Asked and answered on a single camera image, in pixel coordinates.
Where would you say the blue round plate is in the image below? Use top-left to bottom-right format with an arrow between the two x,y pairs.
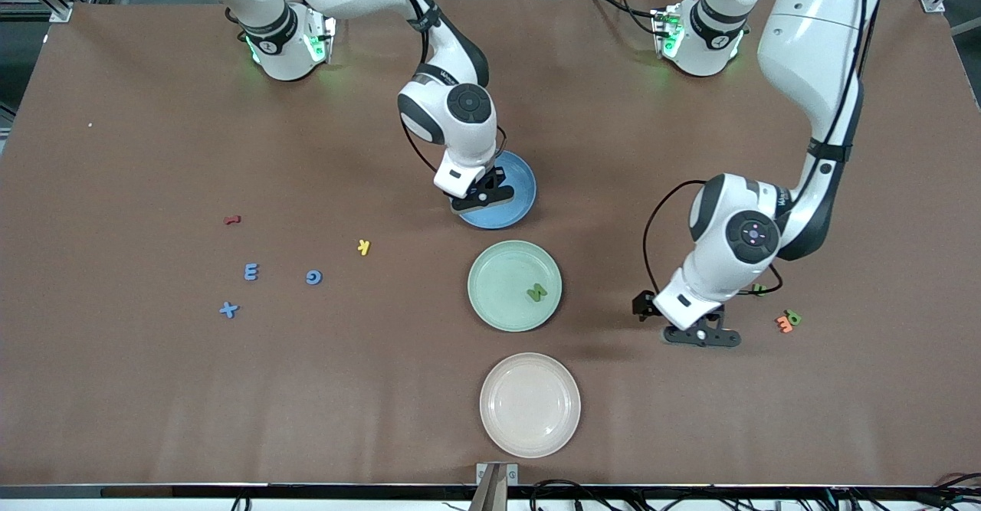
448,149 -> 537,230

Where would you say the pale green round plate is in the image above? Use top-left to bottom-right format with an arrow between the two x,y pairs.
467,240 -> 563,333

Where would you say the beige round plate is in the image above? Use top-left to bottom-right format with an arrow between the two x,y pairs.
479,352 -> 582,459

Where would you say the base connector box green light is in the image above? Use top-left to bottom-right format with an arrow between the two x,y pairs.
305,9 -> 338,65
650,5 -> 685,58

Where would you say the brown table cover mat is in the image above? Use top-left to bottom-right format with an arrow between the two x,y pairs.
0,0 -> 981,489

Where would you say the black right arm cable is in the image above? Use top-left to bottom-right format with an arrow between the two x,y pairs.
379,0 -> 508,179

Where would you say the black cable tangle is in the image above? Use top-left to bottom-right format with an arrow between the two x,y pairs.
529,479 -> 981,511

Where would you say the grey metal bracket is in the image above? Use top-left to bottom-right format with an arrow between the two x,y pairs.
477,463 -> 519,511

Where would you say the black table edge rail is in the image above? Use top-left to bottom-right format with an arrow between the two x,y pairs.
0,484 -> 981,501

